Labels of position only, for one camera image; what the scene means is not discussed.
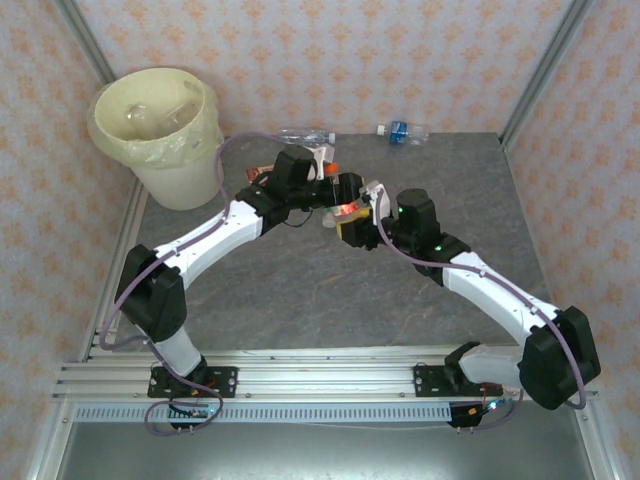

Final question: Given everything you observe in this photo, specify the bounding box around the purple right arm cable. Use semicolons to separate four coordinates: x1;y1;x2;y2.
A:
374;187;591;432

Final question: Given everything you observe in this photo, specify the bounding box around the aluminium frame post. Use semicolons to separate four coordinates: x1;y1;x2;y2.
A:
27;399;76;480
572;394;621;480
499;0;596;149
52;0;117;85

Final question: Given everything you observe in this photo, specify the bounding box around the small orange label bottle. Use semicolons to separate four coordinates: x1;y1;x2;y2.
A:
323;162;362;215

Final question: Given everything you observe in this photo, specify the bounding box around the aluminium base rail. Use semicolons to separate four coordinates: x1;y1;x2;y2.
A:
52;349;599;404

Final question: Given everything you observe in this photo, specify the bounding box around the clear bottle pale blue label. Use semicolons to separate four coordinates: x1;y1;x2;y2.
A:
277;127;338;147

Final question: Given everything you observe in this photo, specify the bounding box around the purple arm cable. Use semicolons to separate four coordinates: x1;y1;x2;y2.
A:
374;187;591;432
98;129;321;437

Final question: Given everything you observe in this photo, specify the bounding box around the pale yellow bin liner bag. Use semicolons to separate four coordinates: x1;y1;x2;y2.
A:
87;66;226;170

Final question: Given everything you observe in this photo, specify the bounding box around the slotted grey cable duct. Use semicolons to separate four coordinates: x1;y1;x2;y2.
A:
73;403;454;425

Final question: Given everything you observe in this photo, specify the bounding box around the metal shelf sheet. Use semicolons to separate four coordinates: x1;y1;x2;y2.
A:
54;419;596;480

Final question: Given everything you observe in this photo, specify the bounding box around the clear ribbed bottle white cap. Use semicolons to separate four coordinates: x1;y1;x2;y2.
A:
160;97;200;127

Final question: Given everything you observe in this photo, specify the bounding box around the white ribbed plastic bin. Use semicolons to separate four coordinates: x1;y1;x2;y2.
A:
93;67;226;211

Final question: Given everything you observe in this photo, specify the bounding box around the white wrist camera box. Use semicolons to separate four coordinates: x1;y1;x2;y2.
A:
360;180;390;207
306;143;338;181

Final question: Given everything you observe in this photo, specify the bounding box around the small circuit board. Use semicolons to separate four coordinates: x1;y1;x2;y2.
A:
172;403;217;419
469;397;507;416

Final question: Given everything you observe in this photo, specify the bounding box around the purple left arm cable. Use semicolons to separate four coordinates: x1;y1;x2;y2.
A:
98;129;321;437

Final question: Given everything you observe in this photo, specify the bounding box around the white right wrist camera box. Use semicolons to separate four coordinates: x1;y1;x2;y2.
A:
360;180;390;207

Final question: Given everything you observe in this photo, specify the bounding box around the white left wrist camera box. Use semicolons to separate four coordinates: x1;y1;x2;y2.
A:
306;143;338;181

